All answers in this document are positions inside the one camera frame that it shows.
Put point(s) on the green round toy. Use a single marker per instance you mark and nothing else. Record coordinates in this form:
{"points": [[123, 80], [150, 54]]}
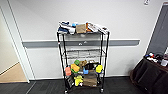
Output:
{"points": [[77, 62]]}

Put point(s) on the brown plush toy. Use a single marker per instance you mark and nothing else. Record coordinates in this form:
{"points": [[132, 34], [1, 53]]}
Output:
{"points": [[83, 64]]}

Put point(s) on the brown paper bag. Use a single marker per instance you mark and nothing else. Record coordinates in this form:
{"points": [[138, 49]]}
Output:
{"points": [[81, 28]]}

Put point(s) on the white bowl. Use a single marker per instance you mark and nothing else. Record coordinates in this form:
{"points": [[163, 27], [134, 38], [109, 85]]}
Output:
{"points": [[72, 31]]}

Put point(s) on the orange packet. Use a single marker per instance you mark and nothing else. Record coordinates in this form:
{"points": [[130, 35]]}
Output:
{"points": [[88, 27]]}

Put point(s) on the white striped box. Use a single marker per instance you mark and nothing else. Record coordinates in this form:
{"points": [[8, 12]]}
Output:
{"points": [[94, 28]]}

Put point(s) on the yellow orange block toy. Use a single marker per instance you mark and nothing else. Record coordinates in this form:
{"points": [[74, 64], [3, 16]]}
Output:
{"points": [[75, 68]]}

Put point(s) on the light blue toy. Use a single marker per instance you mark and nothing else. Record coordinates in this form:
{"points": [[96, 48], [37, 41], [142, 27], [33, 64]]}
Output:
{"points": [[74, 24]]}

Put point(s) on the yellow cup with blue base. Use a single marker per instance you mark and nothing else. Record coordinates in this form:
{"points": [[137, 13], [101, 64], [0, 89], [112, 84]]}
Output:
{"points": [[99, 68]]}

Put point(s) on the white printed packet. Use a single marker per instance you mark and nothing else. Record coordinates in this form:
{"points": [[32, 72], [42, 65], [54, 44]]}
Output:
{"points": [[104, 30]]}

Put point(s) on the pink box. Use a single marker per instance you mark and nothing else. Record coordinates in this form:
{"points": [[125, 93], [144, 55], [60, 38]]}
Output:
{"points": [[68, 71]]}

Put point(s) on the brown cardboard box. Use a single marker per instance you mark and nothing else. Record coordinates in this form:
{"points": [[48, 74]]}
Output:
{"points": [[89, 80]]}

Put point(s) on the yellow plush toy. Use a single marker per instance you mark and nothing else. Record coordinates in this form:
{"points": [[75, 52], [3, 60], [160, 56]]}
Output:
{"points": [[78, 81]]}

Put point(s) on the black printed box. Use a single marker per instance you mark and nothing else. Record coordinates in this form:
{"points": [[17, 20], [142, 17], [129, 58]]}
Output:
{"points": [[70, 81]]}

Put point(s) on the small red item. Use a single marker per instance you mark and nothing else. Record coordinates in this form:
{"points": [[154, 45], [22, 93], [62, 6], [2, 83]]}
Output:
{"points": [[151, 55]]}

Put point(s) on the long grey wall band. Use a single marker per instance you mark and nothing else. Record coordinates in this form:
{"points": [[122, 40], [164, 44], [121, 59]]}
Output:
{"points": [[126, 43]]}

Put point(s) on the small wall sign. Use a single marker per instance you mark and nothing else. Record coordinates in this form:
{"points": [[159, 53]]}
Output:
{"points": [[146, 2]]}

